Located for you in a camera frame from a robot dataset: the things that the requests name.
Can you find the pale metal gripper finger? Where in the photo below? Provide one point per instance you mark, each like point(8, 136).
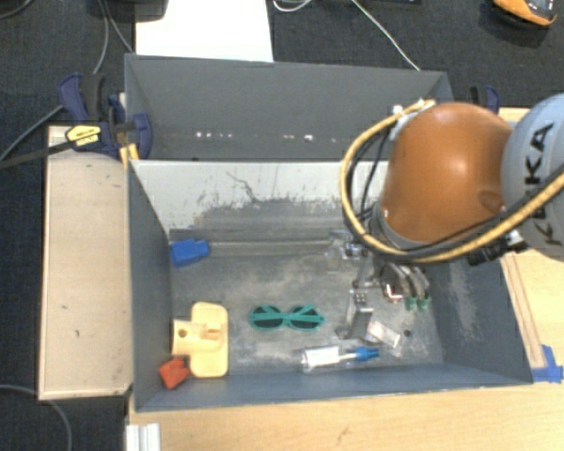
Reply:
point(365, 320)
point(349, 320)

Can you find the small clear plastic packet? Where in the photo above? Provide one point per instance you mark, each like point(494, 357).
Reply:
point(386, 335)

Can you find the green sunglasses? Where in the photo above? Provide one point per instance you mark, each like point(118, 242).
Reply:
point(305, 319)

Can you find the clear plastic bottle blue cap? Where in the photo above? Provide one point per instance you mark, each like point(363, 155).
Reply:
point(326, 357)

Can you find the pale yellow plastic part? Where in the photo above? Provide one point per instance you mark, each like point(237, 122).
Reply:
point(209, 341)

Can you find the blue block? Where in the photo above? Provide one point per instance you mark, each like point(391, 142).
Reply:
point(188, 253)

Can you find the small red block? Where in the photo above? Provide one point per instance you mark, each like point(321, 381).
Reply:
point(172, 373)

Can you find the grey metal bin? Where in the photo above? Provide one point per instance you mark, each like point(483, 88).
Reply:
point(272, 111)

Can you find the pale wood board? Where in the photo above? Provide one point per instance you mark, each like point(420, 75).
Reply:
point(87, 275)

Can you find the black cylinder on white bracket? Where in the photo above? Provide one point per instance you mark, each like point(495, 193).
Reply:
point(493, 252)

